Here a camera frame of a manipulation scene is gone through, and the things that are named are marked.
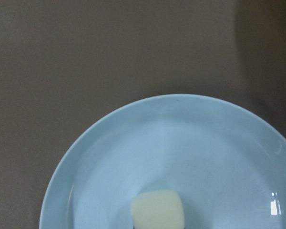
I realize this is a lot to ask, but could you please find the white steamed bun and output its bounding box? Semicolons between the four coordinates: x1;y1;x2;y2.
131;190;185;229

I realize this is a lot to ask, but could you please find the light blue plate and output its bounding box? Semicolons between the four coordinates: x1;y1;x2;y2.
39;94;286;229

